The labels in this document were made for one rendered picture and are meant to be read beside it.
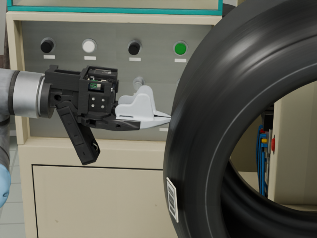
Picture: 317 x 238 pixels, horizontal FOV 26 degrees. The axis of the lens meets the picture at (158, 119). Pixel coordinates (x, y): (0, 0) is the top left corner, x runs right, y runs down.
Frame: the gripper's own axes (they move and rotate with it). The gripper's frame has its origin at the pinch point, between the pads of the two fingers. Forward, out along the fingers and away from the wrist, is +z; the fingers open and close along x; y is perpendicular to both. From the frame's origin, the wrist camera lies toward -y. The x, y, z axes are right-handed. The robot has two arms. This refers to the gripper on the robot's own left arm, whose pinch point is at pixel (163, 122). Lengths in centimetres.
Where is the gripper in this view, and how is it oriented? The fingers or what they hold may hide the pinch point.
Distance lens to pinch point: 113.8
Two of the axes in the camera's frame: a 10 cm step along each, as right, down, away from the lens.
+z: 9.9, 1.2, -0.4
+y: 0.9, -9.1, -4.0
